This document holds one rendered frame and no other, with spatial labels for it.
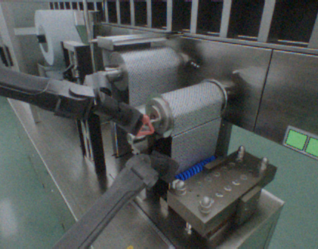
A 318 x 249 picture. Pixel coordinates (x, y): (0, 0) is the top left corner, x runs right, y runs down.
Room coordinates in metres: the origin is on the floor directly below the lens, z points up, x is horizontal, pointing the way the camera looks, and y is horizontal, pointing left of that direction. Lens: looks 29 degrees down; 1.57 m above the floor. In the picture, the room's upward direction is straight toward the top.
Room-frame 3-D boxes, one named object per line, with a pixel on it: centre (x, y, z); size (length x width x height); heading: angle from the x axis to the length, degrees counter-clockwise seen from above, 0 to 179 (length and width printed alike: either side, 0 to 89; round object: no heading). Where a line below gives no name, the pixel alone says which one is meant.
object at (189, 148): (0.68, -0.14, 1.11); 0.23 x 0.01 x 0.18; 128
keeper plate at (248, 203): (0.55, -0.31, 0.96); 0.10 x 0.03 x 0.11; 128
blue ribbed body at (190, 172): (0.67, -0.15, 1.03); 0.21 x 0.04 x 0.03; 128
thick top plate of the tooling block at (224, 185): (0.61, -0.24, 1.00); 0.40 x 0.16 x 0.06; 128
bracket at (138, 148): (0.66, 0.05, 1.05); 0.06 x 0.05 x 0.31; 128
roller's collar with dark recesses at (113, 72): (0.84, 0.17, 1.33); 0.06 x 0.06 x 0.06; 38
